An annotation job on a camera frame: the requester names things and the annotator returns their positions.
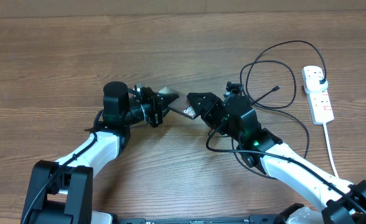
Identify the black USB charger cable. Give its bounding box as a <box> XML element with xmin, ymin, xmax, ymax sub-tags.
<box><xmin>231</xmin><ymin>40</ymin><xmax>328</xmax><ymax>180</ymax></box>

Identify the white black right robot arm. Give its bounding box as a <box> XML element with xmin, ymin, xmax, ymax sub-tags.
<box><xmin>187</xmin><ymin>93</ymin><xmax>366</xmax><ymax>223</ymax></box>

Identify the white charger plug adapter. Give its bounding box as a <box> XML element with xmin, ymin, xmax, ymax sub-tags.
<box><xmin>303</xmin><ymin>77</ymin><xmax>329</xmax><ymax>94</ymax></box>

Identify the white power strip cord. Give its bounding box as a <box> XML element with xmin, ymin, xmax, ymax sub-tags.
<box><xmin>322</xmin><ymin>123</ymin><xmax>341</xmax><ymax>180</ymax></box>

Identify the white power strip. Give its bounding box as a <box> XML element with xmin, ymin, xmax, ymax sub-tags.
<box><xmin>301</xmin><ymin>65</ymin><xmax>335</xmax><ymax>126</ymax></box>

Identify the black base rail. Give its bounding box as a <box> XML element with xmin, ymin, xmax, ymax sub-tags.
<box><xmin>113</xmin><ymin>214</ymin><xmax>278</xmax><ymax>224</ymax></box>

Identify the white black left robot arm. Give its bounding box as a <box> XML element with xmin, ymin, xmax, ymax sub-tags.
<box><xmin>21</xmin><ymin>82</ymin><xmax>179</xmax><ymax>224</ymax></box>

